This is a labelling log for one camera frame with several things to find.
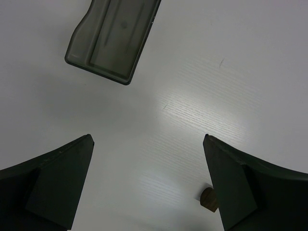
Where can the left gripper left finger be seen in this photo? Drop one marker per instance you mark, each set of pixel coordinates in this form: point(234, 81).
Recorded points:
point(43, 193)

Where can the dark wood arch block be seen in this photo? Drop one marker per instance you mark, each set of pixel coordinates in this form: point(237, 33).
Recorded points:
point(208, 199)

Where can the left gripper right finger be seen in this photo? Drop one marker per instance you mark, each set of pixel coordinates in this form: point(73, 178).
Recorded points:
point(253, 194)

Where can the smoky transparent plastic box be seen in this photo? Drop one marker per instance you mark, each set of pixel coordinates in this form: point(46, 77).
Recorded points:
point(110, 38)

